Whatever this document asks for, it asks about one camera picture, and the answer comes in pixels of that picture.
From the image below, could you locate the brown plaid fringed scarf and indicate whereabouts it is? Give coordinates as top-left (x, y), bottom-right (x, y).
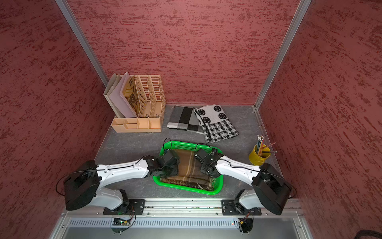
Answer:
top-left (160, 149), bottom-right (213, 191)

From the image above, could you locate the black white smiley scarf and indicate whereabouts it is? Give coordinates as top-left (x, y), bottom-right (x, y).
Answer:
top-left (194, 105), bottom-right (239, 143)

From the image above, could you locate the grey black checked scarf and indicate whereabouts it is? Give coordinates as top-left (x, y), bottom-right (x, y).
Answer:
top-left (167, 106), bottom-right (205, 135)

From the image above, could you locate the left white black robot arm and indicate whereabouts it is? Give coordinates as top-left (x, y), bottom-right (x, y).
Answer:
top-left (62, 149), bottom-right (180, 215)

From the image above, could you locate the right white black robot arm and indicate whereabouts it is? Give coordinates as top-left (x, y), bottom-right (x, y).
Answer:
top-left (195, 148), bottom-right (297, 216)

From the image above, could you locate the green plastic basket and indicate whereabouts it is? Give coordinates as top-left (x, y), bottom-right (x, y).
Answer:
top-left (153, 141), bottom-right (224, 195)

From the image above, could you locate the yellow pencil cup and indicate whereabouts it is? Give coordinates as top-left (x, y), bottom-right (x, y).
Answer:
top-left (248, 145), bottom-right (271, 166)

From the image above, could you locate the lilac folder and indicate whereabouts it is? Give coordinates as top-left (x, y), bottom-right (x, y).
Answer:
top-left (107, 72), bottom-right (137, 118)

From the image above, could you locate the beige wooden file organizer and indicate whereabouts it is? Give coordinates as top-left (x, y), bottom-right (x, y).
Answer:
top-left (111, 75), bottom-right (166, 133)

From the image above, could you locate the brown patterned book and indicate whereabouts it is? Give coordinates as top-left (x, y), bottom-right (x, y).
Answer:
top-left (122, 76), bottom-right (140, 116)

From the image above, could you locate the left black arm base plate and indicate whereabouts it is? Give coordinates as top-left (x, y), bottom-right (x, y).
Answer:
top-left (103, 199), bottom-right (146, 216)

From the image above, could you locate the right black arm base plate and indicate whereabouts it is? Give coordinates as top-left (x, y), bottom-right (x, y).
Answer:
top-left (221, 200), bottom-right (262, 217)

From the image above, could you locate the aluminium front rail frame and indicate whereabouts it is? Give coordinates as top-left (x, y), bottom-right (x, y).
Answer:
top-left (50, 198), bottom-right (313, 239)

